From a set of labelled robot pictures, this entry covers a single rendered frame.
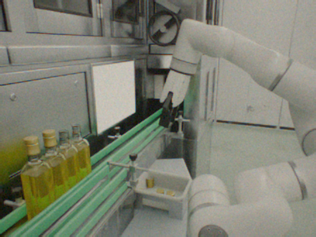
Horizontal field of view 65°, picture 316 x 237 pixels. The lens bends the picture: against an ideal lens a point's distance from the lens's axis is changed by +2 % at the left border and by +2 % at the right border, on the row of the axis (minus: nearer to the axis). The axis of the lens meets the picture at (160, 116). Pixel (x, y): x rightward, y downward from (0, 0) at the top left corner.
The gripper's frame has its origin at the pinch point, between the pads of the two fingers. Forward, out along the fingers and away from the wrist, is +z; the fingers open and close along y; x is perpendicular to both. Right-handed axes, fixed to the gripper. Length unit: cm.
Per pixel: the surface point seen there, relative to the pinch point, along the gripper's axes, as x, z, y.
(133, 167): -8.3, 25.0, -4.5
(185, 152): -2, 56, -90
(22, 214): -25.6, 32.0, 26.9
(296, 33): 62, -55, -366
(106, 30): -52, -15, -41
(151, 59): -45, 0, -89
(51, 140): -26.2, 11.8, 18.2
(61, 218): -16.2, 31.6, 22.3
